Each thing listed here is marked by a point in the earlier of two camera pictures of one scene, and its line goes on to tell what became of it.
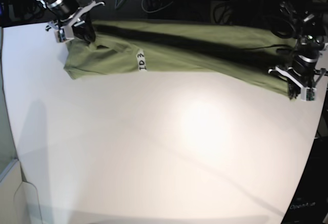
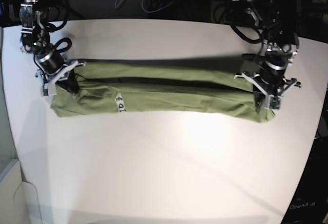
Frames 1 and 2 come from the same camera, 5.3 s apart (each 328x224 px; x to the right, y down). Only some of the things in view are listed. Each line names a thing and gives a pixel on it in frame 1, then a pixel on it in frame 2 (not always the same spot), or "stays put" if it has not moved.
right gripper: x=303 y=73 → x=270 y=81
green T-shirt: x=246 y=55 → x=140 y=85
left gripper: x=68 y=14 → x=53 y=68
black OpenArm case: x=309 y=204 stays put
